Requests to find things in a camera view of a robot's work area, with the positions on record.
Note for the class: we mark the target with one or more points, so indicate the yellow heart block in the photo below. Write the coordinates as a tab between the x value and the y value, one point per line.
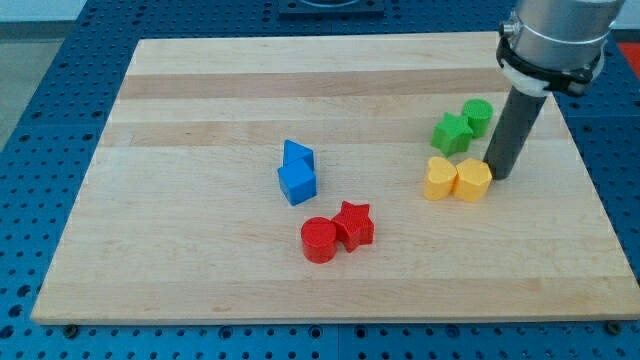
439	178

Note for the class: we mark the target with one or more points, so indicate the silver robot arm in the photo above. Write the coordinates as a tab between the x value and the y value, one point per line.
545	46

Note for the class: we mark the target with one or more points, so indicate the green star block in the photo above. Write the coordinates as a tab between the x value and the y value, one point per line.
452	134

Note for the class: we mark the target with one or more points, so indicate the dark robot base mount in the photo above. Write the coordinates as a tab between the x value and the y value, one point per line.
294	8

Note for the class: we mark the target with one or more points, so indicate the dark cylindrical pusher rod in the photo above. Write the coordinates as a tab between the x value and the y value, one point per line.
511	132

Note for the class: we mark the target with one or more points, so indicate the blue cube block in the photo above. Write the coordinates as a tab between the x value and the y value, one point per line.
297	182

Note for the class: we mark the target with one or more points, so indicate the red star block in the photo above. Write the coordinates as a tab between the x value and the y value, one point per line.
354	226

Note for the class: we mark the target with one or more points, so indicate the red cylinder block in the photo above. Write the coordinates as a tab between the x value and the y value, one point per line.
319	240

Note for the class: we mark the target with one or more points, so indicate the wooden board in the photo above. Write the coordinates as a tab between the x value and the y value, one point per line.
180	218

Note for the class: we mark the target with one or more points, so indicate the green cylinder block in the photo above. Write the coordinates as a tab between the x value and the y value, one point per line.
479	113

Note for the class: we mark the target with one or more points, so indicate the blue triangle block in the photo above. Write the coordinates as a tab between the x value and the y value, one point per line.
293	151

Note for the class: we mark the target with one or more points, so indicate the yellow hexagon block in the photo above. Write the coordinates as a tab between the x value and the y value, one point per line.
473	180

